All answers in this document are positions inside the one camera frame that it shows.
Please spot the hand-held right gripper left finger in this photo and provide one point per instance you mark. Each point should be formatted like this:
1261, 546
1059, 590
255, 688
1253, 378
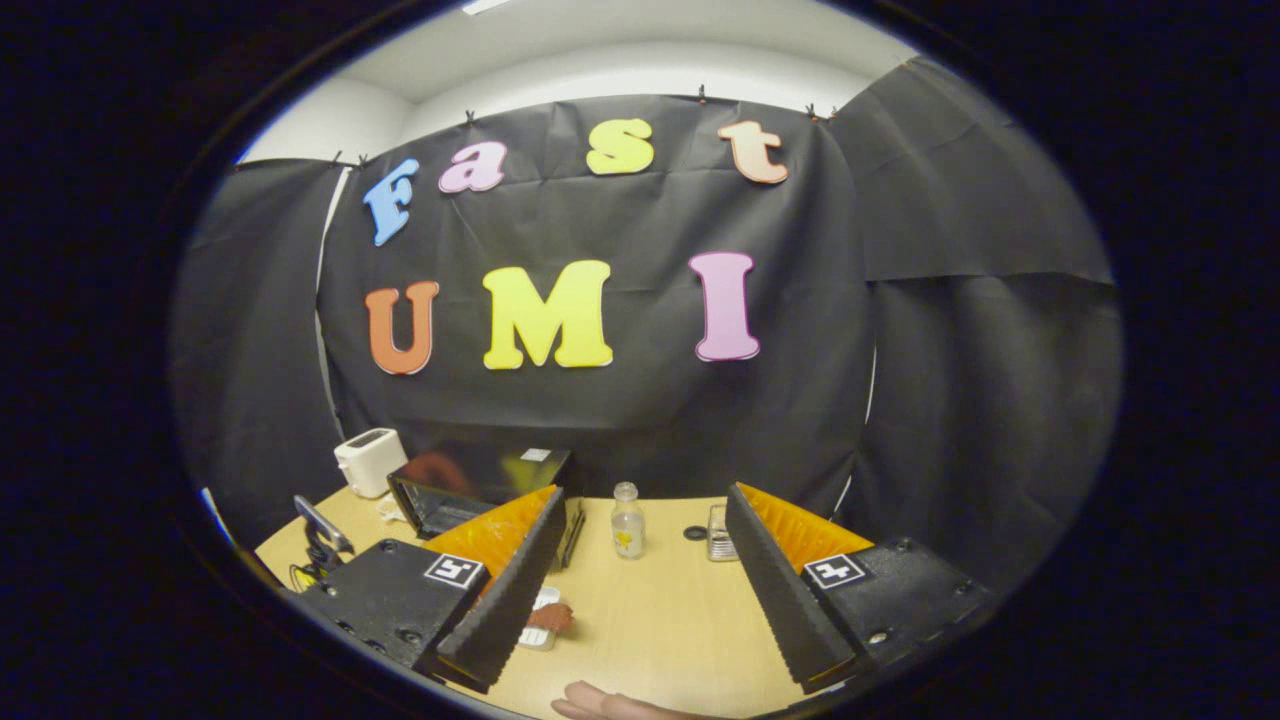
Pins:
505, 610

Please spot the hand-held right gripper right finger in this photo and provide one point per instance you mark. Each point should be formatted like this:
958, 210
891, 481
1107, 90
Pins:
780, 600

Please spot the brown meat piece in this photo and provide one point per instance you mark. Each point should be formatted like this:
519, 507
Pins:
552, 617

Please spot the black electric oven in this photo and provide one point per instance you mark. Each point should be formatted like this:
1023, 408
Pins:
480, 465

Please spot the white rectangular tray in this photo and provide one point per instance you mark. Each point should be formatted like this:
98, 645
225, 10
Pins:
540, 640

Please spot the white toaster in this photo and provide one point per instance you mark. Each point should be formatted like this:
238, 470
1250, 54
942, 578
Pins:
370, 462

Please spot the clear glass bottle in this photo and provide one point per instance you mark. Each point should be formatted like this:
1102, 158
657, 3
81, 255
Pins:
628, 525

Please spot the black backdrop cloth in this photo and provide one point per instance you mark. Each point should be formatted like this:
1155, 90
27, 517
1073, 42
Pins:
900, 400

